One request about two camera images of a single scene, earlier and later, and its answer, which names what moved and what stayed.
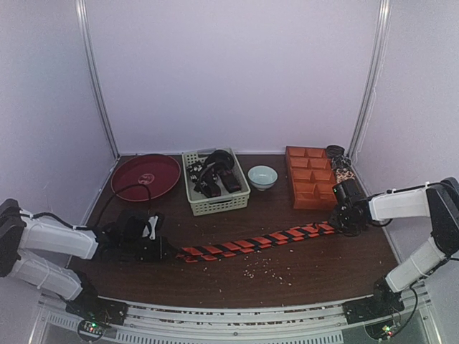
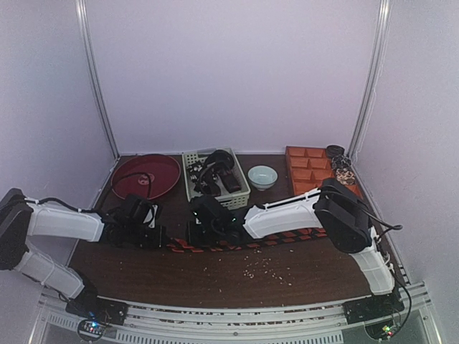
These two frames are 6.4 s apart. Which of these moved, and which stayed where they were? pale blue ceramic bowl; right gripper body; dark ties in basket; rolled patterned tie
Moved: right gripper body
Stayed: rolled patterned tie; dark ties in basket; pale blue ceramic bowl
